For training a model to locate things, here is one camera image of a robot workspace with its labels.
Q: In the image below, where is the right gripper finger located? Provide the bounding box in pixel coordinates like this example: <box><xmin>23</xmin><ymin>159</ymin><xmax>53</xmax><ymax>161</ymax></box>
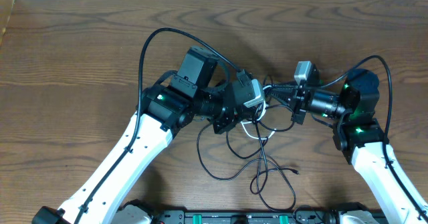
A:
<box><xmin>267</xmin><ymin>83</ymin><xmax>298</xmax><ymax>91</ymax></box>
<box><xmin>267</xmin><ymin>90</ymin><xmax>298</xmax><ymax>112</ymax></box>

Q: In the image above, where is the white usb cable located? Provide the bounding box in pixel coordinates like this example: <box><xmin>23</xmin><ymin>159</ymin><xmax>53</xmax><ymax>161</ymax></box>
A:
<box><xmin>239</xmin><ymin>83</ymin><xmax>277</xmax><ymax>141</ymax></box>

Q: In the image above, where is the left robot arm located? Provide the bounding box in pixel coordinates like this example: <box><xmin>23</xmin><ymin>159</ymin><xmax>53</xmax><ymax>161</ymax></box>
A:
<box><xmin>32</xmin><ymin>46</ymin><xmax>264</xmax><ymax>223</ymax></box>

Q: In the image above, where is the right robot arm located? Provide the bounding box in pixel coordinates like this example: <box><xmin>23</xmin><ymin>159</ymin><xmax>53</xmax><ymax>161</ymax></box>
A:
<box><xmin>268</xmin><ymin>69</ymin><xmax>427</xmax><ymax>223</ymax></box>

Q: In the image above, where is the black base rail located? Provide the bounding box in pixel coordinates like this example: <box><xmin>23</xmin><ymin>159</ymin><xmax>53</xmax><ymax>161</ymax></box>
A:
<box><xmin>113</xmin><ymin>200</ymin><xmax>389</xmax><ymax>224</ymax></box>

